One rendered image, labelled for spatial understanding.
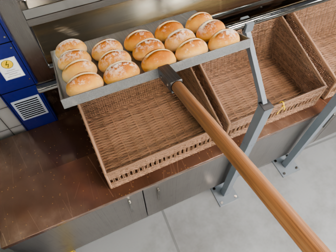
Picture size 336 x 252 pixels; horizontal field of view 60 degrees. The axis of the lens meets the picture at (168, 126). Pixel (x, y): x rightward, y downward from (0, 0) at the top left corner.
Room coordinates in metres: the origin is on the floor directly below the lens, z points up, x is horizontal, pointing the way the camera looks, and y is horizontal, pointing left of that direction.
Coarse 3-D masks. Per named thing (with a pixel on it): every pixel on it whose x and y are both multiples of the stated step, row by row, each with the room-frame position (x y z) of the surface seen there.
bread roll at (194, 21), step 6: (198, 12) 0.82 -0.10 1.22; (204, 12) 0.82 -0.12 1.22; (192, 18) 0.79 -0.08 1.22; (198, 18) 0.79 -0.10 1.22; (204, 18) 0.79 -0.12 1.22; (210, 18) 0.81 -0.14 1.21; (186, 24) 0.79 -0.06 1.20; (192, 24) 0.78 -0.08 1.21; (198, 24) 0.78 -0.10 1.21; (192, 30) 0.77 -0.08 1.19
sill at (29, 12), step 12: (24, 0) 0.94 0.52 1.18; (36, 0) 0.94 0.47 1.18; (48, 0) 0.94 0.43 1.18; (60, 0) 0.94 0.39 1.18; (72, 0) 0.96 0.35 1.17; (84, 0) 0.98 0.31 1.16; (96, 0) 1.00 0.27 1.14; (24, 12) 0.89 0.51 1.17; (36, 12) 0.90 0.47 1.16; (48, 12) 0.92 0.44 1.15
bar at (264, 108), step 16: (304, 0) 0.95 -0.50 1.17; (320, 0) 0.96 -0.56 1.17; (256, 16) 0.86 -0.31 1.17; (272, 16) 0.87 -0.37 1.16; (256, 64) 0.75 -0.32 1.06; (48, 80) 0.57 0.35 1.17; (256, 80) 0.71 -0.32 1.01; (256, 112) 0.65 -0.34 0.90; (320, 112) 0.85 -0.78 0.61; (256, 128) 0.62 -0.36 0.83; (320, 128) 0.83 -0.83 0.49; (240, 144) 0.66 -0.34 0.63; (304, 144) 0.82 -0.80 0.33; (272, 160) 0.87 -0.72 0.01; (288, 160) 0.83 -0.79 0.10; (224, 192) 0.62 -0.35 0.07
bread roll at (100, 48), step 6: (102, 42) 0.68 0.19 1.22; (108, 42) 0.68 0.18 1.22; (114, 42) 0.68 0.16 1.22; (96, 48) 0.66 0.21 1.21; (102, 48) 0.66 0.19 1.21; (108, 48) 0.66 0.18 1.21; (114, 48) 0.67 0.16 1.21; (120, 48) 0.68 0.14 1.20; (96, 54) 0.65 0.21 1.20; (96, 60) 0.65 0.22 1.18
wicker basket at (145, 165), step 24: (192, 72) 0.94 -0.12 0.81; (120, 96) 0.92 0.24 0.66; (144, 96) 0.96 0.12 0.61; (168, 96) 0.97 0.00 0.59; (96, 120) 0.82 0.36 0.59; (120, 120) 0.82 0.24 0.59; (144, 120) 0.82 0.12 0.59; (168, 120) 0.82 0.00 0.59; (192, 120) 0.82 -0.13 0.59; (216, 120) 0.72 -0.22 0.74; (96, 144) 0.68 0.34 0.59; (120, 144) 0.68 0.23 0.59; (144, 144) 0.68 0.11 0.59; (168, 144) 0.68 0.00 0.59; (192, 144) 0.63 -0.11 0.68; (120, 168) 0.49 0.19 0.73; (144, 168) 0.54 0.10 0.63
